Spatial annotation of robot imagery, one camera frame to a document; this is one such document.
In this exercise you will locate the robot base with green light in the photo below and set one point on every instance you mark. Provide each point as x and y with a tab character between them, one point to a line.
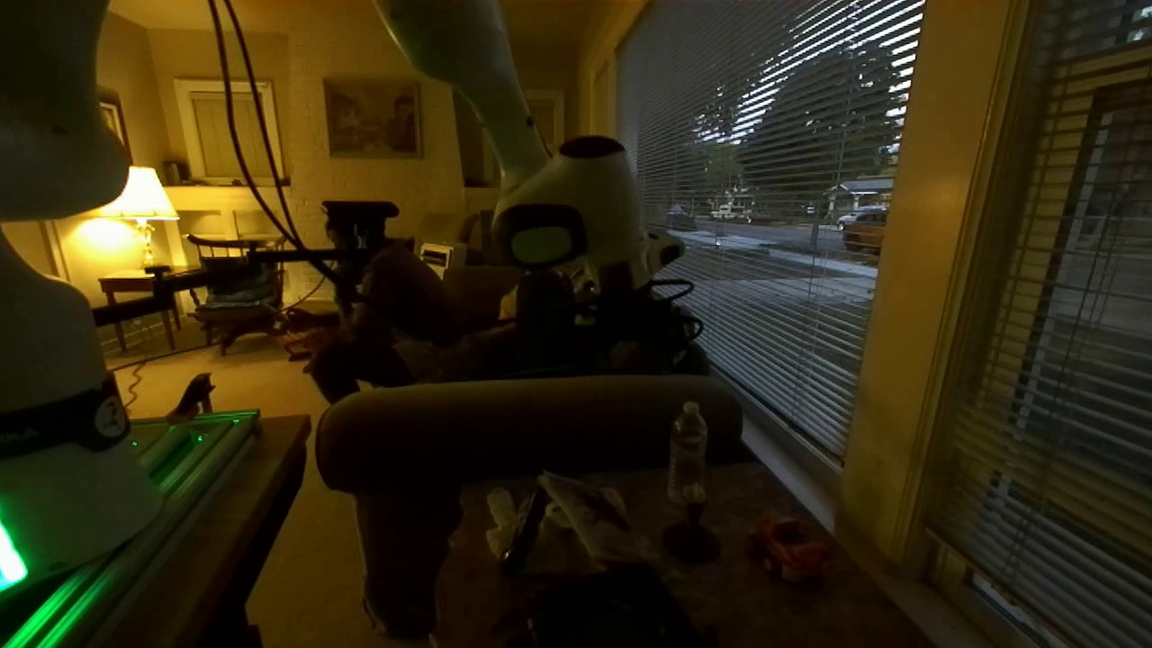
60	504

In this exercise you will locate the large white crumpled cloth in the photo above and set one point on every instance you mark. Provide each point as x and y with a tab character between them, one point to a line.
589	510

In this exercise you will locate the framed wall picture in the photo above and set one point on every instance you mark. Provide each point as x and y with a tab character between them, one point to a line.
373	116

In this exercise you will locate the small black round stand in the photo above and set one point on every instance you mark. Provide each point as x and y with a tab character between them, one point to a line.
691	539

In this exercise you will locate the small white cloth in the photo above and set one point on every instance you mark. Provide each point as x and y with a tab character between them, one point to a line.
501	524

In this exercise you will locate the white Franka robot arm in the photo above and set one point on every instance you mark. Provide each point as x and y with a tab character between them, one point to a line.
579	191

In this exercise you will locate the lit table lamp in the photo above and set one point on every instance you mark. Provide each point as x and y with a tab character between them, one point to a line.
143	200

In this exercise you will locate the wide window blind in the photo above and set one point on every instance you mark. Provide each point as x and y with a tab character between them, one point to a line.
778	217

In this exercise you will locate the red toy car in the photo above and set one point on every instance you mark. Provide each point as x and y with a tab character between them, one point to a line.
791	548

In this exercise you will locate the parked car outside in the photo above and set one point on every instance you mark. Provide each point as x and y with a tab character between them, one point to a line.
864	228

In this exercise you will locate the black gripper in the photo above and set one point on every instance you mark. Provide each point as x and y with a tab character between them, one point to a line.
561	316

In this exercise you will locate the clear plastic bottle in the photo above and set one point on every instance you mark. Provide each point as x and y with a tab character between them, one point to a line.
690	455

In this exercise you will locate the narrow window blind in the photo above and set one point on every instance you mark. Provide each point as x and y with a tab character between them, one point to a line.
1057	362

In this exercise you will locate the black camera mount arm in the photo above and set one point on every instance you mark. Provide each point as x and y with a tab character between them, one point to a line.
299	254

